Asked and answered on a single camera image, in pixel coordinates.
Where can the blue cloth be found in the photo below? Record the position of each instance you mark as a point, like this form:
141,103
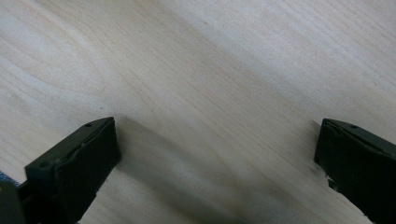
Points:
8,179

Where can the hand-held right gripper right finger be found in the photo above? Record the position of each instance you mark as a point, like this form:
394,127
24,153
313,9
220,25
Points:
358,161

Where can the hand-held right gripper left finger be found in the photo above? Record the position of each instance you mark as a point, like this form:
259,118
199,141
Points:
74,168

